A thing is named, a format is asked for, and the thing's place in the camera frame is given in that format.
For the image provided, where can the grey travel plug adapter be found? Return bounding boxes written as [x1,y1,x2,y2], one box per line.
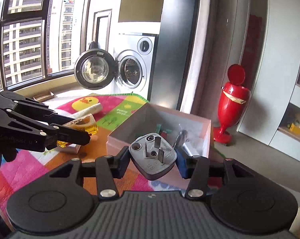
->
[129,133,177,181]

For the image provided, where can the small wooden tray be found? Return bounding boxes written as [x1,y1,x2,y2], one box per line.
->
[33,91,55,103]

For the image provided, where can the white product box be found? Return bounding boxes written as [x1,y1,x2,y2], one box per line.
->
[54,144,81,154]

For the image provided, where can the colourful cartoon play mat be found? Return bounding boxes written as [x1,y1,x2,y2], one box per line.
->
[0,93,216,212]

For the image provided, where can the pink cardboard box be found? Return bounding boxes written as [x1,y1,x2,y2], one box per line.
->
[106,102,212,189]

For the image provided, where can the green plastic clip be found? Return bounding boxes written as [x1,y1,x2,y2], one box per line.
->
[155,123,172,135]

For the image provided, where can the cream cosmetic tube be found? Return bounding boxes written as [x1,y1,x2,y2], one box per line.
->
[71,103,103,119]

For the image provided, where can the round washing machine door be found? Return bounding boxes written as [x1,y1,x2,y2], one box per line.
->
[74,49,117,90]

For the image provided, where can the white TV cabinet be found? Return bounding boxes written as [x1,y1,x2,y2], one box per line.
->
[237,0,300,161]

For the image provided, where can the white washing machine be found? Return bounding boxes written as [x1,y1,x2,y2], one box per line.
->
[113,32,159,99]

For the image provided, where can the red pedestal trash bin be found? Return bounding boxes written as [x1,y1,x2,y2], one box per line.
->
[213,64,250,145]

